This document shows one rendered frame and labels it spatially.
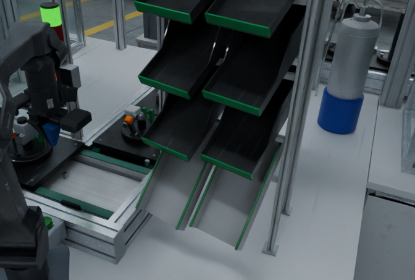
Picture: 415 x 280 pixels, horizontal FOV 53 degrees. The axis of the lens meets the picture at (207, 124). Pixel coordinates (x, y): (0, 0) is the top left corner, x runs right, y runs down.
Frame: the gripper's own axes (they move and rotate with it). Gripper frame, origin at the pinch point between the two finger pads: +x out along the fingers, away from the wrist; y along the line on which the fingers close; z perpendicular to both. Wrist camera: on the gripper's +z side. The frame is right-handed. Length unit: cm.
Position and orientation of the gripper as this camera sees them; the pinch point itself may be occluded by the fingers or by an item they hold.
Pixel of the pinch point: (51, 132)
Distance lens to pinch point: 98.1
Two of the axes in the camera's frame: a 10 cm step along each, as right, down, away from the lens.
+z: 3.9, -4.8, 7.9
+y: -9.2, -2.4, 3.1
